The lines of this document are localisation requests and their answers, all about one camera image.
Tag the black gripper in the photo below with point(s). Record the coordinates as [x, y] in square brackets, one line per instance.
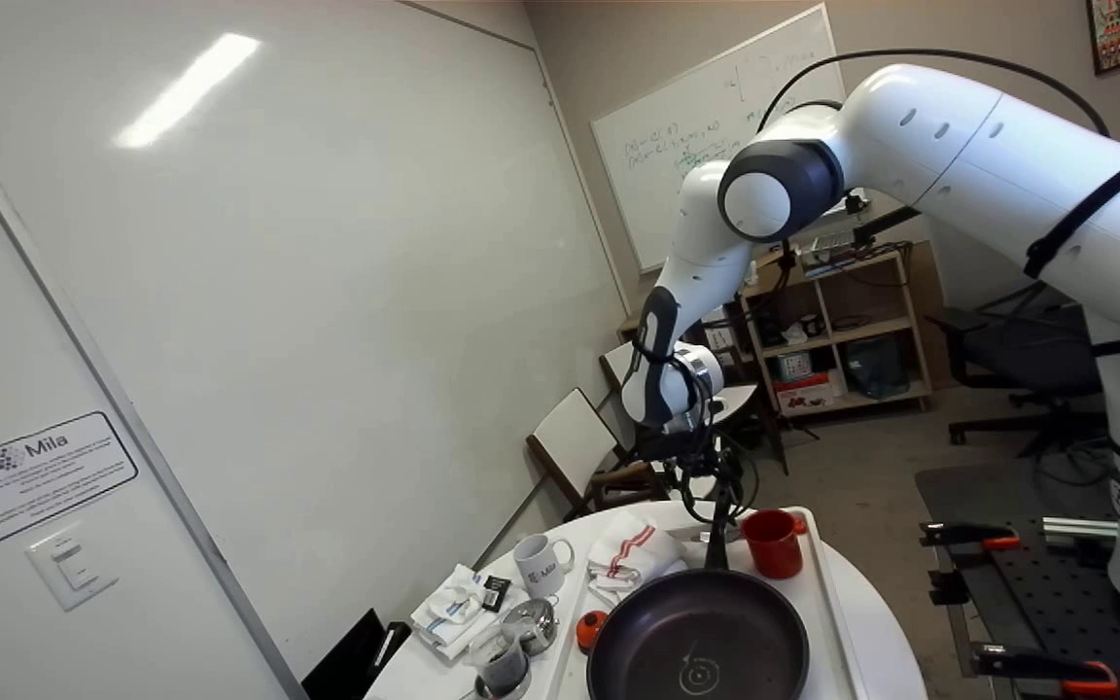
[701, 465]

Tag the black frying pan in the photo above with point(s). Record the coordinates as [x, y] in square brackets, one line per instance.
[701, 644]

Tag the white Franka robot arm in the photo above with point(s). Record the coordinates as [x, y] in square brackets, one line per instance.
[1002, 142]

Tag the red mug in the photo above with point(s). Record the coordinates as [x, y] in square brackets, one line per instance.
[775, 546]

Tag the white towel with red stripes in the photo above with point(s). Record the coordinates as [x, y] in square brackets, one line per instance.
[632, 557]

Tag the small orange round shaker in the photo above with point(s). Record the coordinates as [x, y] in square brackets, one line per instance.
[591, 632]

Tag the white ceramic mug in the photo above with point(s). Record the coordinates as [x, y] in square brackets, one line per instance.
[540, 566]

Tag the black bag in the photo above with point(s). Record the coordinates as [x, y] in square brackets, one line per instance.
[871, 366]

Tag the small metal bowl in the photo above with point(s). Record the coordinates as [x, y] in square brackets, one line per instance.
[531, 623]

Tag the wooden shelf unit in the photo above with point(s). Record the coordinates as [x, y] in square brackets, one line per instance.
[844, 323]

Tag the small black block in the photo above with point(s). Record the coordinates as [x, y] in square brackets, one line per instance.
[949, 588]

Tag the black orange bar clamp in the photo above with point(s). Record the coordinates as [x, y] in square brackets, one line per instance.
[962, 533]
[1029, 664]

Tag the small grey cup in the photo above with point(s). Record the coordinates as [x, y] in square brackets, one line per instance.
[504, 667]

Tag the black perforated robot table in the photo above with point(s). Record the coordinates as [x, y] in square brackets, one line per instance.
[1052, 597]

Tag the black office chair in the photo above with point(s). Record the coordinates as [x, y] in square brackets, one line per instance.
[1029, 352]

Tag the silver metal bar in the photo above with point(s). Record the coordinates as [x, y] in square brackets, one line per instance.
[1080, 528]

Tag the wall whiteboard with writing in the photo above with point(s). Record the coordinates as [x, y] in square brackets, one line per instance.
[679, 142]

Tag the black box at wall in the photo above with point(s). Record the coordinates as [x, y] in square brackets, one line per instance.
[352, 664]

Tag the large white wall board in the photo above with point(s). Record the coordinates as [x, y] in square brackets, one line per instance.
[328, 323]

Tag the white light switch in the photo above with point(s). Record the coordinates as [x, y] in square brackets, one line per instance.
[72, 566]

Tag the white wall sign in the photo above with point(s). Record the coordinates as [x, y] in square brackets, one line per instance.
[36, 475]

